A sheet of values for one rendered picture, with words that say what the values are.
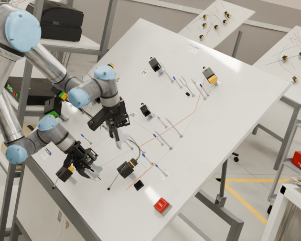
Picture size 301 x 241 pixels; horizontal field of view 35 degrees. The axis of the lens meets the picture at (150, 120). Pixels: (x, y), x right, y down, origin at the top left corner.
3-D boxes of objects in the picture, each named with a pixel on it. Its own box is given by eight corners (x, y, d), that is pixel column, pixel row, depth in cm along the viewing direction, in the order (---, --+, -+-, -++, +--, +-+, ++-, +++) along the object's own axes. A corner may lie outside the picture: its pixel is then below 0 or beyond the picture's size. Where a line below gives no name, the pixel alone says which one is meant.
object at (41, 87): (19, 105, 279) (21, 94, 277) (0, 85, 305) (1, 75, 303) (70, 106, 299) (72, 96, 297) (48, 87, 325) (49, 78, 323)
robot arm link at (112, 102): (102, 101, 183) (95, 91, 189) (105, 110, 186) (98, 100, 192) (121, 94, 185) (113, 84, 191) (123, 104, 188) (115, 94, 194)
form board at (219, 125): (22, 144, 279) (20, 143, 277) (141, 19, 290) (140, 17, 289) (128, 271, 191) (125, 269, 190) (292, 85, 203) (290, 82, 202)
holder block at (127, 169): (121, 173, 215) (116, 169, 212) (130, 165, 215) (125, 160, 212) (124, 179, 212) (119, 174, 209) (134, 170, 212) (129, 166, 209)
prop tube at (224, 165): (220, 203, 232) (226, 148, 218) (216, 200, 234) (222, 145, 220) (225, 201, 234) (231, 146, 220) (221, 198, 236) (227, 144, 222)
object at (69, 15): (33, 38, 269) (38, 3, 263) (17, 27, 286) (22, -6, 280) (80, 43, 288) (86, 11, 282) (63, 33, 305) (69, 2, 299)
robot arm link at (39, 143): (11, 146, 193) (30, 132, 189) (24, 137, 203) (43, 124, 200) (22, 162, 194) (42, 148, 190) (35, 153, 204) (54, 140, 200)
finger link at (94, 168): (107, 178, 204) (93, 163, 201) (98, 180, 208) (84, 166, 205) (110, 172, 206) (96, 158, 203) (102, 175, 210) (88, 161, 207)
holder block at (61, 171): (59, 192, 236) (46, 183, 229) (76, 174, 237) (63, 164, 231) (62, 197, 233) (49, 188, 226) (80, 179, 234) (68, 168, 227)
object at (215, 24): (189, 104, 783) (218, 3, 733) (160, 81, 883) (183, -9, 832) (226, 108, 816) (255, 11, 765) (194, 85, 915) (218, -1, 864)
